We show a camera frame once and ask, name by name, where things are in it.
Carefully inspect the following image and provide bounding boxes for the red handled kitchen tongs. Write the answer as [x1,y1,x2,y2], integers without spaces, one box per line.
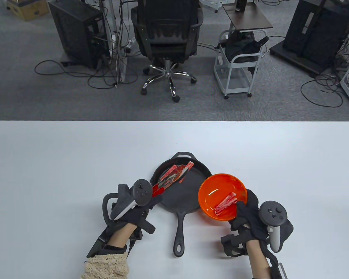
[151,161,194,198]

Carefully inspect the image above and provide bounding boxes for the person's right forearm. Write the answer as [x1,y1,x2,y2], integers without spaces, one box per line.
[246,240,272,276]

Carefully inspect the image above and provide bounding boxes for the black computer tower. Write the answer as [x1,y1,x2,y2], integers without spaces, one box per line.
[48,0,110,69]

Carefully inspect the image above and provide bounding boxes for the brown side table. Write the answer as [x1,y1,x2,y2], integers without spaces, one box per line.
[222,2,274,33]

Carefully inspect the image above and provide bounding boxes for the cardboard box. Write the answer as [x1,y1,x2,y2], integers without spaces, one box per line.
[6,0,50,22]

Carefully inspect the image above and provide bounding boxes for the orange plastic bowl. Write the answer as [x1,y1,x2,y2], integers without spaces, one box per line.
[198,173,247,221]

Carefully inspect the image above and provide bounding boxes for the black equipment cabinet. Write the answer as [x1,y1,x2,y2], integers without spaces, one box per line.
[282,0,349,68]

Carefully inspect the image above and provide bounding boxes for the person's right hand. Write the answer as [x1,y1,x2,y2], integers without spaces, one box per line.
[220,189,270,257]

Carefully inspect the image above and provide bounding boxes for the black mesh office chair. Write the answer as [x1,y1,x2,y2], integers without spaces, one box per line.
[131,0,204,103]

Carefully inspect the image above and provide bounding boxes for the white trolley cart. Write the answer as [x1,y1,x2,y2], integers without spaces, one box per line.
[214,29,267,100]

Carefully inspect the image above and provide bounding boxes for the red white crab stick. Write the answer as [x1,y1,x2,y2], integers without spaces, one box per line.
[166,166,183,184]

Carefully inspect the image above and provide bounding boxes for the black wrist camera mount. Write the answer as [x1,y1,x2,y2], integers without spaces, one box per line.
[87,225,117,257]
[269,262,288,279]

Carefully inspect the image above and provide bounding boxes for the cream knit sleeve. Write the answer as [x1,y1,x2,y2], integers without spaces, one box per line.
[81,252,130,279]

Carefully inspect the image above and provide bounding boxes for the black cast iron pan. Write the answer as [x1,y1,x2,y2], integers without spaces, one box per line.
[150,152,212,258]

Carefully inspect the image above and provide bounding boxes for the black platform base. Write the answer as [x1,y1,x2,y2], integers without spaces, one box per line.
[269,40,333,78]

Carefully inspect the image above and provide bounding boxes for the grey handheld controller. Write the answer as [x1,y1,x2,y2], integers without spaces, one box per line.
[259,201,294,253]
[102,179,153,226]

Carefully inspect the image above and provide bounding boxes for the black bag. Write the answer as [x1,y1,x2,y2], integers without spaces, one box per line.
[225,31,270,64]

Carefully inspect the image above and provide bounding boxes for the red marbled meat slices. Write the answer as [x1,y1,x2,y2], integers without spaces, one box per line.
[214,192,236,212]

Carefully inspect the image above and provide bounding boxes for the black floor cable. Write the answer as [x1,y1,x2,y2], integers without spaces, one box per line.
[34,60,138,90]
[300,74,344,108]

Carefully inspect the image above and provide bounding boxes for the person's left hand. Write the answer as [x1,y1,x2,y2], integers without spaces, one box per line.
[106,184,164,236]

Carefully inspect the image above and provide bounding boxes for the white stand base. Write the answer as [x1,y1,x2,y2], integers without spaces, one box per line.
[200,0,231,14]

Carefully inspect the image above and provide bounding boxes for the person's left forearm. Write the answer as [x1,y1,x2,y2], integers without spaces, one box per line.
[106,224,134,250]

